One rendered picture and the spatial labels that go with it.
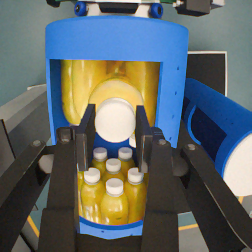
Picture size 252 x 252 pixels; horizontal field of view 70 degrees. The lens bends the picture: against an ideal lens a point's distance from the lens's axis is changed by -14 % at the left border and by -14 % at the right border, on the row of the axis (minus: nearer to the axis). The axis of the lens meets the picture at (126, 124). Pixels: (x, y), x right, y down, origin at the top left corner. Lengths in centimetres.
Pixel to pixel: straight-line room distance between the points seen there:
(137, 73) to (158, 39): 11
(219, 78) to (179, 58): 122
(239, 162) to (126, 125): 55
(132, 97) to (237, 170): 55
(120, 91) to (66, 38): 14
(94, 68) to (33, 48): 130
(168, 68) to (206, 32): 135
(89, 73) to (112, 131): 20
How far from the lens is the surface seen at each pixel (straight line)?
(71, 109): 47
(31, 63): 167
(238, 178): 74
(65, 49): 32
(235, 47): 178
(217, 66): 154
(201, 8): 57
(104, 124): 19
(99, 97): 23
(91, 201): 52
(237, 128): 72
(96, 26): 29
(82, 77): 39
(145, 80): 39
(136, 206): 54
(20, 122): 95
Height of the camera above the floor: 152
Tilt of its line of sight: 68 degrees down
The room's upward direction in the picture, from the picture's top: 175 degrees clockwise
